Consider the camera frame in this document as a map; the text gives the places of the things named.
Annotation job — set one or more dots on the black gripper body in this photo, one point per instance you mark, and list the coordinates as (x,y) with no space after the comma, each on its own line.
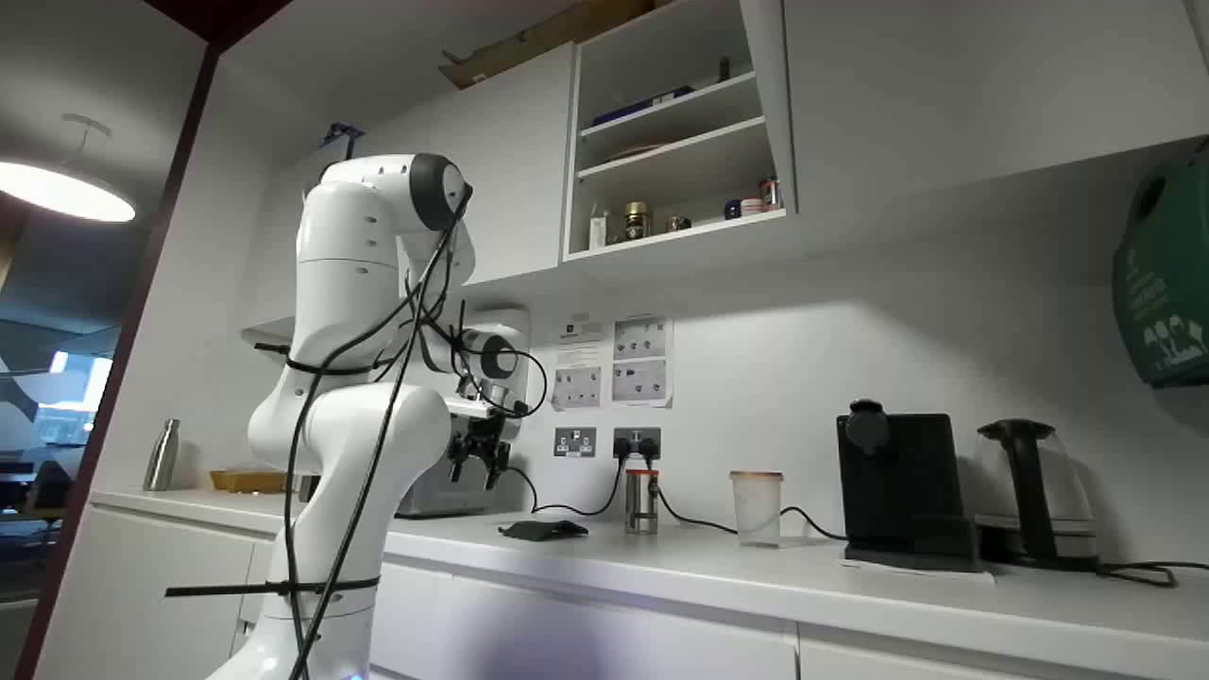
(479,438)

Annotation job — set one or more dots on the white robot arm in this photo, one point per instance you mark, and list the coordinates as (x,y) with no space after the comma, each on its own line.
(366,395)

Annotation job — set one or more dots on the small metal canister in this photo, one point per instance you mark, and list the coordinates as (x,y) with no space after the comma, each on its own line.
(642,500)

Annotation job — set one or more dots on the brown tray on counter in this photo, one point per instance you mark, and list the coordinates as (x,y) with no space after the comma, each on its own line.
(248,482)

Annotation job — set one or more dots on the translucent plastic cup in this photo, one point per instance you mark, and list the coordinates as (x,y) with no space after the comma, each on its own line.
(755,509)

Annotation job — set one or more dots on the black coffee machine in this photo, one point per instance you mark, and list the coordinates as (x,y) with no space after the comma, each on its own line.
(901,487)

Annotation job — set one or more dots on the round ceiling lamp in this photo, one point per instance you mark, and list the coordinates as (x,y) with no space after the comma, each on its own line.
(65,185)

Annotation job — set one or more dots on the green first aid box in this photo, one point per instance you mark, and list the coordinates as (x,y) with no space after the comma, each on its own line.
(1162,276)

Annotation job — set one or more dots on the double wall socket with plugs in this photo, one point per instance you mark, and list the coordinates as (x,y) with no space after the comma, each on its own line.
(637,444)

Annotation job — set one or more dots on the open white wall shelf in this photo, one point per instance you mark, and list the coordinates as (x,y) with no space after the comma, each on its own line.
(682,127)

